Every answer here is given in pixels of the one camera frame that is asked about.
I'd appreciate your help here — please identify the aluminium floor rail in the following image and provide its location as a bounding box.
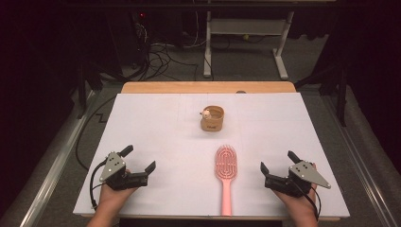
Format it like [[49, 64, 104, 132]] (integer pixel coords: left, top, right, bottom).
[[321, 94, 399, 227], [18, 89, 96, 227]]

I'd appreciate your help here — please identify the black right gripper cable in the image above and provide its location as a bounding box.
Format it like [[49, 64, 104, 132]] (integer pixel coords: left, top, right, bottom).
[[291, 179, 322, 221]]

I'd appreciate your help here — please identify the dark computer tower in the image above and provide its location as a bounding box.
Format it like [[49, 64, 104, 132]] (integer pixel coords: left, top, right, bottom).
[[107, 10, 149, 69]]

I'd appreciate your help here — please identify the person's right hand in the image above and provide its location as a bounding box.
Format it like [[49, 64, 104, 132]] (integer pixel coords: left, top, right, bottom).
[[272, 162, 318, 216]]

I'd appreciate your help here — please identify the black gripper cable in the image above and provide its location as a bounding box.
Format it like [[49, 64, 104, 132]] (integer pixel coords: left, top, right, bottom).
[[291, 179, 322, 221], [89, 159, 110, 212]]

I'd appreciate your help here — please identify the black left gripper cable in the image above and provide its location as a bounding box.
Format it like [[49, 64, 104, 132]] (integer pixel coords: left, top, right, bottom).
[[89, 159, 110, 212]]

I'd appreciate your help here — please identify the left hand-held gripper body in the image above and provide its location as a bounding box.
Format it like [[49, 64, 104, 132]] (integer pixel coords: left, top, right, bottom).
[[99, 151, 149, 191]]

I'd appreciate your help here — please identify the white board sheet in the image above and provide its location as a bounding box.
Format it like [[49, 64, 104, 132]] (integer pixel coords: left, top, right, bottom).
[[73, 92, 351, 218]]

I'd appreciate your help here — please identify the black tripod stand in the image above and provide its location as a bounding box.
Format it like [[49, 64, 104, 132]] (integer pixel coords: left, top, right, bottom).
[[75, 60, 127, 119], [294, 60, 351, 128]]

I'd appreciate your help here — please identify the wooden table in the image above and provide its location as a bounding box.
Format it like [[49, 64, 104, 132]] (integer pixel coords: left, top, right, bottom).
[[79, 81, 342, 221]]

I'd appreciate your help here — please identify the person's left hand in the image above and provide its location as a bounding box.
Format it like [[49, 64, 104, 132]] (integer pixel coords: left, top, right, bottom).
[[97, 169, 140, 207]]

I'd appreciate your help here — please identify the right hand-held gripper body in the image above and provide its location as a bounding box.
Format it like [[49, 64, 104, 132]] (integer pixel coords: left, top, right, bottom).
[[264, 160, 332, 199]]

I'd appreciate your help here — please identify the pink hairbrush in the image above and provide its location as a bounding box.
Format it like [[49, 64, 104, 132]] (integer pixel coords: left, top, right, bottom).
[[215, 144, 238, 218]]

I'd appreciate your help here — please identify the bundle of black floor cables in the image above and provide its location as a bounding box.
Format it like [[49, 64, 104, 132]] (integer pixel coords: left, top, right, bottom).
[[131, 41, 200, 81]]

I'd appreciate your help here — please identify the white metal stand frame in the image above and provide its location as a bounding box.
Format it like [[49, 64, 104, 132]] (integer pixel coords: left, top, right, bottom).
[[202, 10, 289, 80]]

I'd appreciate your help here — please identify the long black floor cable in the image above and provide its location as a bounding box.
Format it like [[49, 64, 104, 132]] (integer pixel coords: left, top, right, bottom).
[[75, 96, 117, 171]]

